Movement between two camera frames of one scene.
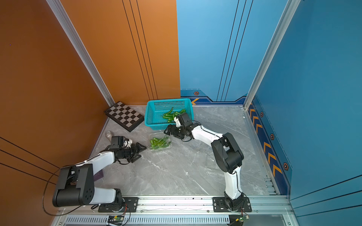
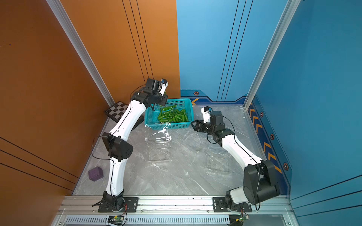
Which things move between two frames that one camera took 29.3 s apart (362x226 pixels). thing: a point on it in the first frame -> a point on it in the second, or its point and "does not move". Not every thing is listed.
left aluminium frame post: (81, 49) does not move
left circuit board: (116, 220) does not move
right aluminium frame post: (289, 11) does not move
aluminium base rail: (270, 211) does not move
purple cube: (98, 175) does not move
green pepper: (169, 116) -> (167, 108)
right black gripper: (173, 132) -> (199, 125)
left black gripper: (139, 149) -> (163, 101)
